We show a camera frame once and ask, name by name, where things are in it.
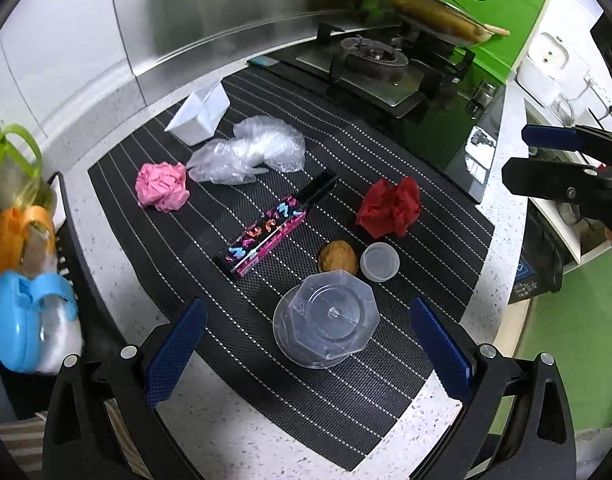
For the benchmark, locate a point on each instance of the clear plastic container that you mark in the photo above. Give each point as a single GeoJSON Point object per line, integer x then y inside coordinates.
{"type": "Point", "coordinates": [325, 317]}

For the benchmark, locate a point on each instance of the white shelf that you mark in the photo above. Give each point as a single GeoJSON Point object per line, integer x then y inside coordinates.
{"type": "Point", "coordinates": [580, 240]}

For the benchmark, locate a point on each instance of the white folded paper box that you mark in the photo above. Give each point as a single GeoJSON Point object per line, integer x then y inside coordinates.
{"type": "Point", "coordinates": [198, 112]}

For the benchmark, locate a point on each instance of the red paper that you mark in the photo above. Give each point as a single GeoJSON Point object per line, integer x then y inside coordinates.
{"type": "Point", "coordinates": [389, 207]}

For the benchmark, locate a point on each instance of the green plastic jug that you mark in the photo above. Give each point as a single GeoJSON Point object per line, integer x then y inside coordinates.
{"type": "Point", "coordinates": [8, 170]}

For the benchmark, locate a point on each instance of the blue plastic jug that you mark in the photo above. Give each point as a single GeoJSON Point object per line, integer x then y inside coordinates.
{"type": "Point", "coordinates": [23, 322]}

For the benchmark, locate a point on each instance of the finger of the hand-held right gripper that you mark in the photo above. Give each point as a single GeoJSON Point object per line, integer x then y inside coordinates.
{"type": "Point", "coordinates": [548, 136]}
{"type": "Point", "coordinates": [545, 180]}

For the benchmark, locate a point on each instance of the pink paper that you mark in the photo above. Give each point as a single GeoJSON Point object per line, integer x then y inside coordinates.
{"type": "Point", "coordinates": [162, 186]}

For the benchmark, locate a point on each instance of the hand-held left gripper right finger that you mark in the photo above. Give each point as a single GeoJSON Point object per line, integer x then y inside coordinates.
{"type": "Point", "coordinates": [440, 347]}

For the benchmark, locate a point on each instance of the orange plastic jug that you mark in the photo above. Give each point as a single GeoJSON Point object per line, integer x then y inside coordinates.
{"type": "Point", "coordinates": [13, 242]}

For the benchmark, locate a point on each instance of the small clear plastic lid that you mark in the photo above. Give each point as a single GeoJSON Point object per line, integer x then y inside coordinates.
{"type": "Point", "coordinates": [379, 261]}

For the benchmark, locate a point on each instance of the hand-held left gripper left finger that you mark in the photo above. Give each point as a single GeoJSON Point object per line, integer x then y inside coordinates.
{"type": "Point", "coordinates": [178, 350]}

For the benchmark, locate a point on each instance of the striped cloth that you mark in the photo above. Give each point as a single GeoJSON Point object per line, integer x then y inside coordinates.
{"type": "Point", "coordinates": [21, 442]}

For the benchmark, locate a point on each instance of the brown walnut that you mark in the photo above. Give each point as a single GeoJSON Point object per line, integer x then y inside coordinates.
{"type": "Point", "coordinates": [337, 258]}

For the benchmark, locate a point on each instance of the long black colourful box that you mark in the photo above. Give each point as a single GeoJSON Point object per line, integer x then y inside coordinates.
{"type": "Point", "coordinates": [271, 227]}

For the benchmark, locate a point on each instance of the black gas stove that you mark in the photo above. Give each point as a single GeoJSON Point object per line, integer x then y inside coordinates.
{"type": "Point", "coordinates": [375, 85]}

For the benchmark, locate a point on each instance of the blue sponge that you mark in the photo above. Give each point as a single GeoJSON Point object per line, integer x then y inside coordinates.
{"type": "Point", "coordinates": [262, 61]}

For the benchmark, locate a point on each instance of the clear plastic bag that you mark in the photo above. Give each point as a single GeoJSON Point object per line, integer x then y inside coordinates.
{"type": "Point", "coordinates": [248, 152]}

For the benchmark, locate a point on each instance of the white wall socket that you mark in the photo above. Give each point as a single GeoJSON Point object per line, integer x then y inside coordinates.
{"type": "Point", "coordinates": [601, 92]}

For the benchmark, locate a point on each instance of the dark bin with blue label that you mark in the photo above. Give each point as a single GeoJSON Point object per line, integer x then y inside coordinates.
{"type": "Point", "coordinates": [535, 260]}

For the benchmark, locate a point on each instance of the black striped mat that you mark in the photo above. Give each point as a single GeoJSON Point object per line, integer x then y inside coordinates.
{"type": "Point", "coordinates": [296, 240]}

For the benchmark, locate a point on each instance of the yellow frying pan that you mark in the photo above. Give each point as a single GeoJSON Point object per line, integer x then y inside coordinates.
{"type": "Point", "coordinates": [450, 20]}

